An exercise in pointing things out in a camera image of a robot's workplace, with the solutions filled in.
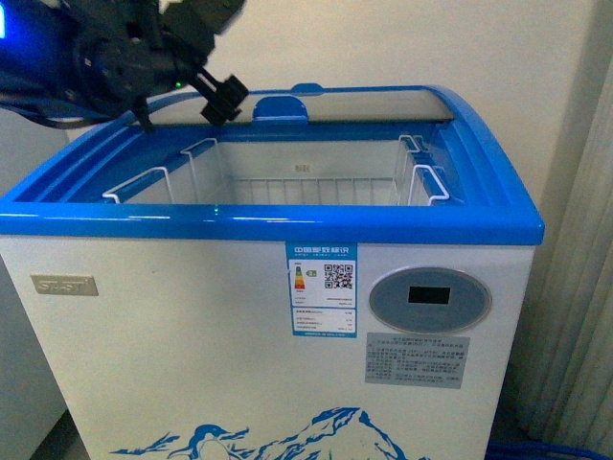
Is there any white pleated curtain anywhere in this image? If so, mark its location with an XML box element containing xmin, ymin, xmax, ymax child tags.
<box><xmin>509</xmin><ymin>1</ymin><xmax>612</xmax><ymax>455</ymax></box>

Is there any blue energy label sticker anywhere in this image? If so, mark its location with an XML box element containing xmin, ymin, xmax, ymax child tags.
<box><xmin>285</xmin><ymin>241</ymin><xmax>357</xmax><ymax>338</ymax></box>

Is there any white wire freezer basket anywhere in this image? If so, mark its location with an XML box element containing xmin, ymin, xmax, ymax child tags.
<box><xmin>102</xmin><ymin>134</ymin><xmax>452</xmax><ymax>206</ymax></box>

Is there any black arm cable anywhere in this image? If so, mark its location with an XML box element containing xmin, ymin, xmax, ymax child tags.
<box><xmin>132</xmin><ymin>95</ymin><xmax>157</xmax><ymax>134</ymax></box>

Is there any silver brand badge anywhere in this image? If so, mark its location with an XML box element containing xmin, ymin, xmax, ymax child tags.
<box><xmin>31</xmin><ymin>274</ymin><xmax>99</xmax><ymax>296</ymax></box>

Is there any white chest freezer with penguins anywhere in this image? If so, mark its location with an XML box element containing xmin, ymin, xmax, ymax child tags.
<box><xmin>1</xmin><ymin>86</ymin><xmax>544</xmax><ymax>459</ymax></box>

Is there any grey instruction sticker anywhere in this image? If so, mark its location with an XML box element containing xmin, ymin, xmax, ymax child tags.
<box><xmin>365</xmin><ymin>333</ymin><xmax>470</xmax><ymax>389</ymax></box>

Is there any blue plastic basket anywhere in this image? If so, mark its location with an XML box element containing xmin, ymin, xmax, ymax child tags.
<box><xmin>485</xmin><ymin>441</ymin><xmax>611</xmax><ymax>460</ymax></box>

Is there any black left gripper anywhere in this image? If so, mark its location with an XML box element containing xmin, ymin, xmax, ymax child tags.
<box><xmin>71</xmin><ymin>1</ymin><xmax>248</xmax><ymax>127</ymax></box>

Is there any oval grey control panel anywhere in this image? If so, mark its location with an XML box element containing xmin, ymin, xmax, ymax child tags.
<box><xmin>369</xmin><ymin>267</ymin><xmax>492</xmax><ymax>334</ymax></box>

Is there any glass sliding freezer lid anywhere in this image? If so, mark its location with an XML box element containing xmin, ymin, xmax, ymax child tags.
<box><xmin>143</xmin><ymin>83</ymin><xmax>456</xmax><ymax>127</ymax></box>

